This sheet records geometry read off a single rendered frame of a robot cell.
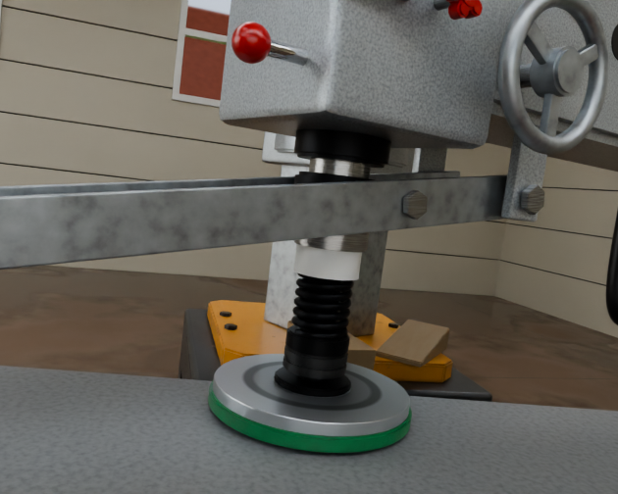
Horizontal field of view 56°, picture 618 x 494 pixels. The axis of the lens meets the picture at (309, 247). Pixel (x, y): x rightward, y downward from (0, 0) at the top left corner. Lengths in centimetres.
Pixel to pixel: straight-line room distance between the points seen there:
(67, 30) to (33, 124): 99
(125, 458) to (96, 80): 611
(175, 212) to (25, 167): 608
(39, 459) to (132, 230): 20
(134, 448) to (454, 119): 41
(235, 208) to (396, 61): 18
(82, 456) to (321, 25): 40
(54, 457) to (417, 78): 44
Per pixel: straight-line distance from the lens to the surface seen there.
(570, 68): 60
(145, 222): 47
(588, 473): 67
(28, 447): 56
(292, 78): 53
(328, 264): 59
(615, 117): 80
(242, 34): 48
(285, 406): 58
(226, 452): 55
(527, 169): 69
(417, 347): 125
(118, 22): 665
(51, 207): 45
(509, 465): 63
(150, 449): 55
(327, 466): 55
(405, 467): 58
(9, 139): 656
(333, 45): 49
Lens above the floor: 110
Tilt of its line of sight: 5 degrees down
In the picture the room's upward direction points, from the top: 7 degrees clockwise
